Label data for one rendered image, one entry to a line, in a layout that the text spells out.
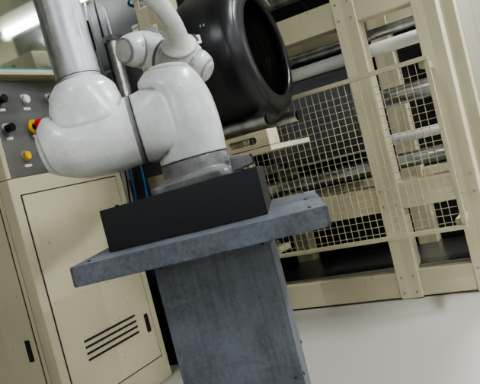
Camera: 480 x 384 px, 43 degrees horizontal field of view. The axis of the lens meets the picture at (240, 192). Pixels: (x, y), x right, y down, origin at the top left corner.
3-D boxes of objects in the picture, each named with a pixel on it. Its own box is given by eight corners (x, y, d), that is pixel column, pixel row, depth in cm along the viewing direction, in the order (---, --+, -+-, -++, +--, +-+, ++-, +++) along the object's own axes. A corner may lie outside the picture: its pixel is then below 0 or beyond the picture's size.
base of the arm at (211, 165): (245, 169, 126) (238, 143, 126) (149, 196, 132) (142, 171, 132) (264, 164, 144) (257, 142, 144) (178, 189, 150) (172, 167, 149)
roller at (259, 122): (189, 145, 238) (187, 135, 238) (196, 146, 242) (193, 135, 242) (267, 123, 220) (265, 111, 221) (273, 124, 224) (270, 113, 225)
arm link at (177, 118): (232, 145, 131) (203, 46, 131) (148, 168, 129) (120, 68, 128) (225, 151, 147) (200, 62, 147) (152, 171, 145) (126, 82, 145)
